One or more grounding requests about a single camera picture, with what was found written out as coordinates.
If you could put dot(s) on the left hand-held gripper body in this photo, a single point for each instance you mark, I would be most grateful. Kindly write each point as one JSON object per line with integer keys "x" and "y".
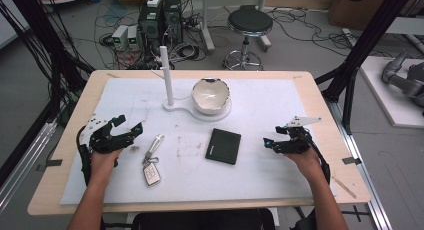
{"x": 100, "y": 141}

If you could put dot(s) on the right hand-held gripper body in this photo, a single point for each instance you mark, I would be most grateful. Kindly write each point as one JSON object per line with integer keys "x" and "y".
{"x": 296, "y": 144}

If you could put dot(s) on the person's left hand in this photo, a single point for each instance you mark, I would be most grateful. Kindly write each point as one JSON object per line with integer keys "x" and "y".
{"x": 103, "y": 163}

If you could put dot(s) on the person's right hand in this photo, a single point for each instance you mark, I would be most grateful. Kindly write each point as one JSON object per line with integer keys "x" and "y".
{"x": 308, "y": 163}

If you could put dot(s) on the black wallet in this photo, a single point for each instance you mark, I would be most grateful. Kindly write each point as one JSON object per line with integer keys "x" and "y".
{"x": 223, "y": 146}

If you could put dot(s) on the black tape piece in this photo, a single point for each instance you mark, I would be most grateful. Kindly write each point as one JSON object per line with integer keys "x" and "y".
{"x": 351, "y": 160}
{"x": 50, "y": 164}

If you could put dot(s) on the wooden table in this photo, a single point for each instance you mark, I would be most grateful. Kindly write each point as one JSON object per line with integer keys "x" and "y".
{"x": 333, "y": 100}

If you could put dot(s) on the thin wooden stick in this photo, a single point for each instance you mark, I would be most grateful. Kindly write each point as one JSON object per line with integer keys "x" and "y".
{"x": 344, "y": 187}

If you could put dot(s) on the white ceramic bowl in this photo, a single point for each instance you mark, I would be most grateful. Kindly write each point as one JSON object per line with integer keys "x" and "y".
{"x": 210, "y": 96}

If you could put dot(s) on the white table mat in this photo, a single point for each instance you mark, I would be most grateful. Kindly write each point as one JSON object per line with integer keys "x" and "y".
{"x": 200, "y": 183}

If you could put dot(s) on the grey power supply unit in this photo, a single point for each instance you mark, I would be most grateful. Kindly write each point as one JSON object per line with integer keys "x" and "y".
{"x": 133, "y": 38}
{"x": 120, "y": 37}

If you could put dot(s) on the white floor board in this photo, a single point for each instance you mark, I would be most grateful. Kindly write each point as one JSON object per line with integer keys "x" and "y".
{"x": 383, "y": 100}

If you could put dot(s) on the black computer tower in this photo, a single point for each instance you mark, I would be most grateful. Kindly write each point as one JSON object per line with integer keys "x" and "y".
{"x": 150, "y": 26}
{"x": 173, "y": 21}

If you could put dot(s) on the person's dark clothing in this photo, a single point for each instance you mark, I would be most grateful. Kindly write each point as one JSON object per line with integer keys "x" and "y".
{"x": 200, "y": 220}

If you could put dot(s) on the white desk leg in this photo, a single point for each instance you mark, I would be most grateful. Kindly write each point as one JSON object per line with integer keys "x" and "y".
{"x": 264, "y": 23}
{"x": 207, "y": 23}

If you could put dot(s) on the black round stool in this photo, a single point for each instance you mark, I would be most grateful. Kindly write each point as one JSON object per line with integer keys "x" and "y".
{"x": 250, "y": 22}

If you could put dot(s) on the white power strip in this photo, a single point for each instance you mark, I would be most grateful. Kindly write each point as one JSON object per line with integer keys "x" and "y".
{"x": 350, "y": 36}

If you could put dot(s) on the white box device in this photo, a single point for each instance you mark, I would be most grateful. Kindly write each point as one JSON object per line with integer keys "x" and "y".
{"x": 154, "y": 0}

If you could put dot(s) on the cardboard box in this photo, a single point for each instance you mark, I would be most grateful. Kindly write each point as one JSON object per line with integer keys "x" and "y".
{"x": 360, "y": 6}

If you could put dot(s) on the white stand with post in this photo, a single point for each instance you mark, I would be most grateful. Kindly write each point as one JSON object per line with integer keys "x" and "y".
{"x": 167, "y": 80}

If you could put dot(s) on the aluminium rail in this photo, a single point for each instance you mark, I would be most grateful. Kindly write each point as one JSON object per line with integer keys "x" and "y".
{"x": 23, "y": 170}
{"x": 366, "y": 176}

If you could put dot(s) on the black frame post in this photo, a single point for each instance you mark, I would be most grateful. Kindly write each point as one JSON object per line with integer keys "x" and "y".
{"x": 370, "y": 33}

